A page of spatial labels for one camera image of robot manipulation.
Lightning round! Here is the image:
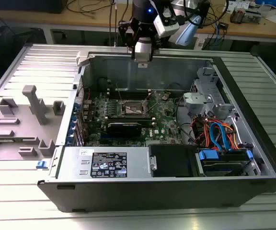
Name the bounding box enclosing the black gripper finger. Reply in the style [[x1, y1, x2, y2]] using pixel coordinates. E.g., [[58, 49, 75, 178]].
[[118, 20, 138, 60], [149, 25, 161, 60]]

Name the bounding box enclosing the silver CPU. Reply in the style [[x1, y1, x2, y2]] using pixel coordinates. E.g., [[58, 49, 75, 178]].
[[134, 51, 153, 64]]

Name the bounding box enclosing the metal CPU socket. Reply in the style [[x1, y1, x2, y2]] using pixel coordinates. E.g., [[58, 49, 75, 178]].
[[120, 99, 151, 118]]

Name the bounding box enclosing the black plastic drive cover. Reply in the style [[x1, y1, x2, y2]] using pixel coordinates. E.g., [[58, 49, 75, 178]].
[[149, 145, 198, 178]]

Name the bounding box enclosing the grey plastic case hinge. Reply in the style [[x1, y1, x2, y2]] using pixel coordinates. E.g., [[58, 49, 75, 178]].
[[76, 51, 96, 68]]

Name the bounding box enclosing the wooden workbench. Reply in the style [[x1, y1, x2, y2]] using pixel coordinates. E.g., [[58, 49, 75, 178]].
[[0, 0, 276, 45]]

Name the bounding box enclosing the silver metal drive cage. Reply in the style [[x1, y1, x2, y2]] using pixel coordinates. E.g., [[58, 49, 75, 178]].
[[183, 67, 249, 149]]

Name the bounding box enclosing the green motherboard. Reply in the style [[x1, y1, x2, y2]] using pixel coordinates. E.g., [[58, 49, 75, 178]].
[[81, 90, 184, 147]]

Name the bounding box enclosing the copper finned heat sink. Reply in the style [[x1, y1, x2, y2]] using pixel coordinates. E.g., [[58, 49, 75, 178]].
[[230, 6, 246, 24]]

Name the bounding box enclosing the black graphics card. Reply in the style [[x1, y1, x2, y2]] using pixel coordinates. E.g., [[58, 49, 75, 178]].
[[106, 121, 143, 138]]

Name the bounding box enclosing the black computer box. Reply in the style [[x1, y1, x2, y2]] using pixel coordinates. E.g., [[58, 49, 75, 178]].
[[0, 0, 68, 14]]

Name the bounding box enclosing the green circuit board part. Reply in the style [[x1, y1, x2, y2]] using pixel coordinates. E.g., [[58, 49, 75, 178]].
[[244, 9, 263, 24]]

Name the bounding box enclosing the silver power supply unit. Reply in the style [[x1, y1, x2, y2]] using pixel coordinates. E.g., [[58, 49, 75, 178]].
[[56, 146, 152, 179]]

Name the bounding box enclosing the grey plastic parts rack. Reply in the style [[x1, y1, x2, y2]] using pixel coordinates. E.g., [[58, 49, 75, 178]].
[[0, 85, 66, 161]]

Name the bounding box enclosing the hard disk in blue carrier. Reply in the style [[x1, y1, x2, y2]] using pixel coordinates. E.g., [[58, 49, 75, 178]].
[[195, 148, 253, 177]]

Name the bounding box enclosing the black PC case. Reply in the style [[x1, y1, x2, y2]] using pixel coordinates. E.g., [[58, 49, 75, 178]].
[[36, 49, 276, 213]]

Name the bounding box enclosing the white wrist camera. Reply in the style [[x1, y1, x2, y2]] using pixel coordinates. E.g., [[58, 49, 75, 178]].
[[153, 9, 180, 38]]

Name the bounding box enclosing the red and orange wire bundle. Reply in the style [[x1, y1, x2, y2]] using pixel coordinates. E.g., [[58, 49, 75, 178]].
[[191, 115, 212, 146]]

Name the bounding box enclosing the blue flat data wire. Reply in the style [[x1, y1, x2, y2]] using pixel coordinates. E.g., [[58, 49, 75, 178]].
[[209, 122, 232, 151]]

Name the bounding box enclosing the silver metal latch handle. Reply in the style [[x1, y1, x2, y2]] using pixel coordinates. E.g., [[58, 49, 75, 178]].
[[148, 155, 158, 171]]

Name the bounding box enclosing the orange power wire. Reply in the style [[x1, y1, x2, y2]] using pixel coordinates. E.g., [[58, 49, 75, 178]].
[[225, 122, 245, 150]]

